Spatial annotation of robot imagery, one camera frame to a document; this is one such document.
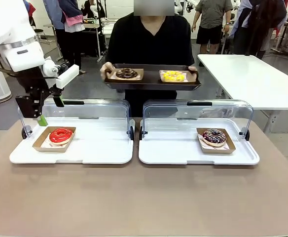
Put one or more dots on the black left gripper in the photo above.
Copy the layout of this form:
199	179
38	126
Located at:
34	80

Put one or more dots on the chocolate donut with nut crumbs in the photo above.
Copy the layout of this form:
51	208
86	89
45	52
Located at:
126	73

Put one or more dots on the kraft box of nut donut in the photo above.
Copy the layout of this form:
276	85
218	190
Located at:
140	74

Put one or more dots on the brown plastic serving tray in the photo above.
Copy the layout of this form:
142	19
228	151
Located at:
151	85

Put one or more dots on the yellow glazed sprinkle donut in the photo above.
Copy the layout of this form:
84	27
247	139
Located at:
172	76

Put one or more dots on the kraft box of yellow donut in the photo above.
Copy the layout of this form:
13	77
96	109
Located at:
188	76

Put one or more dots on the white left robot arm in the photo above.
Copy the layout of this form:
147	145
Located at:
8	24

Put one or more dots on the red glazed donut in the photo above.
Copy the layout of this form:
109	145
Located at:
60	138

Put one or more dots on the printed liner under red donut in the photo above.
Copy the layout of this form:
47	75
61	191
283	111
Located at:
46	144

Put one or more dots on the kraft box of red donut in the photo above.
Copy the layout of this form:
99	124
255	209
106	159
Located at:
39	145

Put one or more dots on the clear lid over red donut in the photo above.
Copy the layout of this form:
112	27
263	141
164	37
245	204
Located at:
97	111

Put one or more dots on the white tray with red donut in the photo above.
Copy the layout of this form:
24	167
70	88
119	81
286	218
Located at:
97	148

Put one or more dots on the person in black shirt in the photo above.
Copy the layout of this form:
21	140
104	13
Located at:
149	44

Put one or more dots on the white tray with sprinkle donut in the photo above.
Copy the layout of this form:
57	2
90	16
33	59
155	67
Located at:
168	148

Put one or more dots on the dark donut with coloured sprinkles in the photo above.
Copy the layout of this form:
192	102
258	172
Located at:
214	139

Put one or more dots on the kraft box of sprinkle donut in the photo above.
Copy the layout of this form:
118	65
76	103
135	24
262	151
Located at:
230	148

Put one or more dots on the person's right hand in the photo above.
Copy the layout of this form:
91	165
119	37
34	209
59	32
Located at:
105	69

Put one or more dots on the person's left hand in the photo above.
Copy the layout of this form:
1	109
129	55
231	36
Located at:
192	68

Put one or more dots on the black stool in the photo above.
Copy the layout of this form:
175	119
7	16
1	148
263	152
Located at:
39	32

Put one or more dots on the bystander with pink cloth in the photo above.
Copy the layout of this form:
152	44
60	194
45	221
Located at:
67	29

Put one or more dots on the bystander in grey shirt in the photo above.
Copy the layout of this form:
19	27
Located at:
211	19

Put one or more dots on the white table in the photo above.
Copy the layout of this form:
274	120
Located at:
252	79

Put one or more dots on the bystander in dark jacket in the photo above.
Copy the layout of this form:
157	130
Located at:
262	24

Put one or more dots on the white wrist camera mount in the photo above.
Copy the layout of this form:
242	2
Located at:
66	75

